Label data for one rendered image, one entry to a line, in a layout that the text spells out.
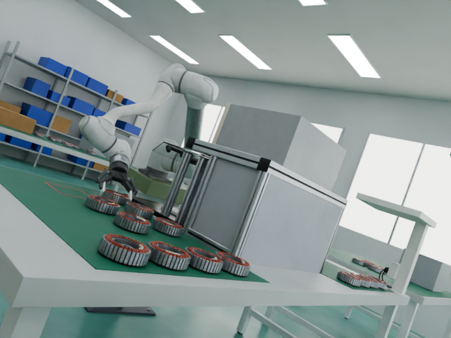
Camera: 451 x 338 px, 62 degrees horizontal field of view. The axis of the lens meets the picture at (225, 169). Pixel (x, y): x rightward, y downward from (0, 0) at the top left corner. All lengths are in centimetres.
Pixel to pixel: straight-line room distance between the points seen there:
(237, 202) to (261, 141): 28
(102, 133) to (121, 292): 115
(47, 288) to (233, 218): 80
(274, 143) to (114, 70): 773
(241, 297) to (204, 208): 50
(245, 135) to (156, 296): 89
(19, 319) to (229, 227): 80
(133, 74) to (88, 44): 122
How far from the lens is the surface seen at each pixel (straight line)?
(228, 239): 135
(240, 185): 136
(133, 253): 84
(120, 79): 908
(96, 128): 181
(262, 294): 111
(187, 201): 152
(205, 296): 93
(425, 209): 620
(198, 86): 207
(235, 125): 159
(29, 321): 75
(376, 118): 683
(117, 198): 160
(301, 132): 145
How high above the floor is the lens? 99
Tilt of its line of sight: 2 degrees up
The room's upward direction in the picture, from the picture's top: 21 degrees clockwise
